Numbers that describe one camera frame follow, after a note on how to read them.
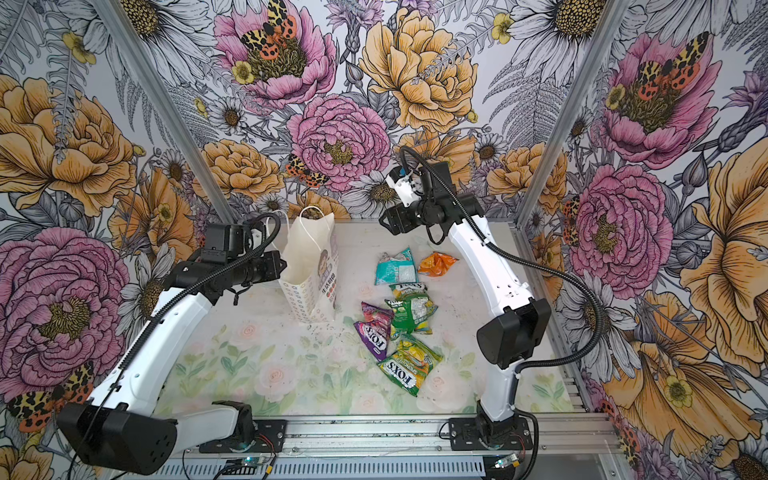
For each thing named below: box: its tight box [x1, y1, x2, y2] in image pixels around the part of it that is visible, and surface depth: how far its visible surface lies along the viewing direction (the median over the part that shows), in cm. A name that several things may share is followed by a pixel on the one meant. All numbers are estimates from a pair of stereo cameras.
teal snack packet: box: [374, 246, 418, 285], surface depth 104 cm
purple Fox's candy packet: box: [353, 301, 395, 362], surface depth 89 cm
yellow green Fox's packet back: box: [389, 282, 429, 299], surface depth 100 cm
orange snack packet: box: [418, 251, 459, 277], surface depth 104 cm
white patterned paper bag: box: [278, 206, 340, 323], surface depth 87 cm
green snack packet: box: [384, 294, 439, 337], surface depth 89 cm
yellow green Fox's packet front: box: [376, 334, 444, 397], surface depth 84 cm
